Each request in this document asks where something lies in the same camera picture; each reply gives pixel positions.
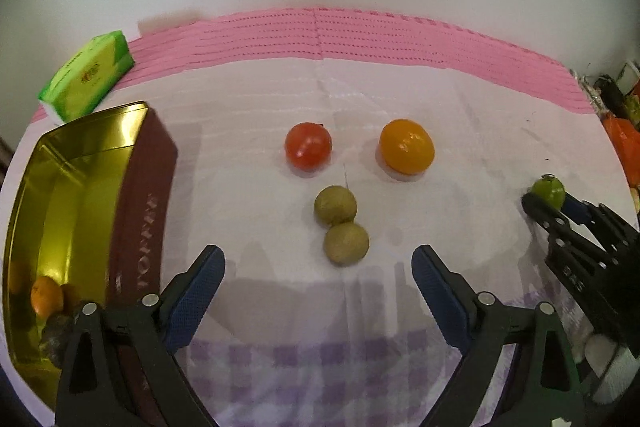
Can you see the purple checked white cloth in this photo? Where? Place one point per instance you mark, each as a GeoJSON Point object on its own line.
{"type": "Point", "coordinates": [250, 117]}

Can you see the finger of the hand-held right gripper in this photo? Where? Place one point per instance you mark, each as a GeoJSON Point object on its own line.
{"type": "Point", "coordinates": [542, 211]}
{"type": "Point", "coordinates": [577, 208]}

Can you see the greenish brown longan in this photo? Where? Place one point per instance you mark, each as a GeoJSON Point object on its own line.
{"type": "Point", "coordinates": [335, 205]}
{"type": "Point", "coordinates": [346, 244]}

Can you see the green tissue box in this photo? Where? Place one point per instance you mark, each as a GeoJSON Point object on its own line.
{"type": "Point", "coordinates": [90, 77]}

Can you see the dark brown round fruit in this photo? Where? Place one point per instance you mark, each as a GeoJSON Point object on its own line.
{"type": "Point", "coordinates": [55, 339]}

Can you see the person's right hand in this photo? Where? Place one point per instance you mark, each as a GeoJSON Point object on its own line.
{"type": "Point", "coordinates": [607, 362]}

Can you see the large orange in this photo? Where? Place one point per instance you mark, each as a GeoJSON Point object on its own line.
{"type": "Point", "coordinates": [406, 146]}

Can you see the red tomato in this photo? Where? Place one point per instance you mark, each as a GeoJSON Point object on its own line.
{"type": "Point", "coordinates": [308, 146]}

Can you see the small orange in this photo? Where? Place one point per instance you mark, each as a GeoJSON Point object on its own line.
{"type": "Point", "coordinates": [46, 297]}

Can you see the dark cluttered packets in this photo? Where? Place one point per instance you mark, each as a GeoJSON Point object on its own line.
{"type": "Point", "coordinates": [615, 92]}

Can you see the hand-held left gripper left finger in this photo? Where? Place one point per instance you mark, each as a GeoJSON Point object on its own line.
{"type": "Point", "coordinates": [197, 302]}

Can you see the gold-lined dark red tin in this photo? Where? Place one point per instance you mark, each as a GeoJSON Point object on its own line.
{"type": "Point", "coordinates": [75, 207]}

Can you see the small green fruit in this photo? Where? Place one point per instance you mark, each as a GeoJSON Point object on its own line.
{"type": "Point", "coordinates": [548, 191]}

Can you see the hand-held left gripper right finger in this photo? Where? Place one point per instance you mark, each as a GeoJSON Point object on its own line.
{"type": "Point", "coordinates": [440, 297]}

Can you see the orange plastic bag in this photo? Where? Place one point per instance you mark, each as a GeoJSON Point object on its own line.
{"type": "Point", "coordinates": [625, 137]}

